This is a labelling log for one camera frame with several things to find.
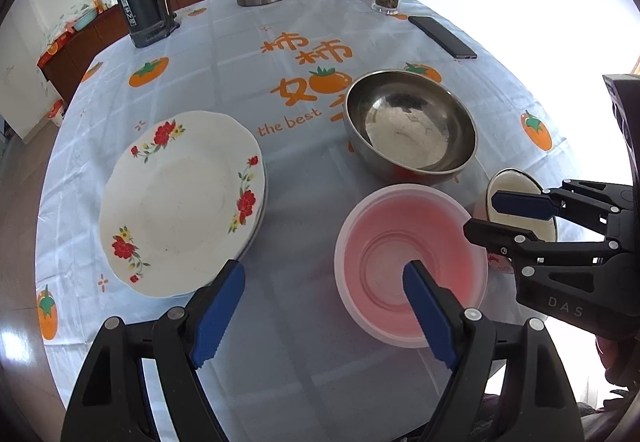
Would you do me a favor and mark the white enamel bowl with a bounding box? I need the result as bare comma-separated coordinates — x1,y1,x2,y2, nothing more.
472,168,558,243

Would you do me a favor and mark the red plastic bowl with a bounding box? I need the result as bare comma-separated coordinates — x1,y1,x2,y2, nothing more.
334,183,490,349

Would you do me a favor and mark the white floral plate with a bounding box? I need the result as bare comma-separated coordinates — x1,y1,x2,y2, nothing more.
99,110,265,298

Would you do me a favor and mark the person's right hand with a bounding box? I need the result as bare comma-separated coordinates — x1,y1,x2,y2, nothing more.
596,337,639,389

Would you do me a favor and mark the white persimmon tablecloth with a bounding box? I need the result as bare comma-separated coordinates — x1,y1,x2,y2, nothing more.
36,0,566,441

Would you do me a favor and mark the stainless steel bowl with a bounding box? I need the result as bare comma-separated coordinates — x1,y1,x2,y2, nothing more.
343,69,478,185

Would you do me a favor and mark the black smartphone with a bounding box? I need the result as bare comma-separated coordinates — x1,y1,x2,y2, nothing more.
408,16,477,60

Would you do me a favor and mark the white plastic bucket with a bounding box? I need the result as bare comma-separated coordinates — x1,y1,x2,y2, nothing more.
47,98,65,128

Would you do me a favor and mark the dark wooden sideboard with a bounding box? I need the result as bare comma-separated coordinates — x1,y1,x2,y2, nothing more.
37,0,205,102

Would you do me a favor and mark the teal basin on sideboard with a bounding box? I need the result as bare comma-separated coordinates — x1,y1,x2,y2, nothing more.
72,7,99,32

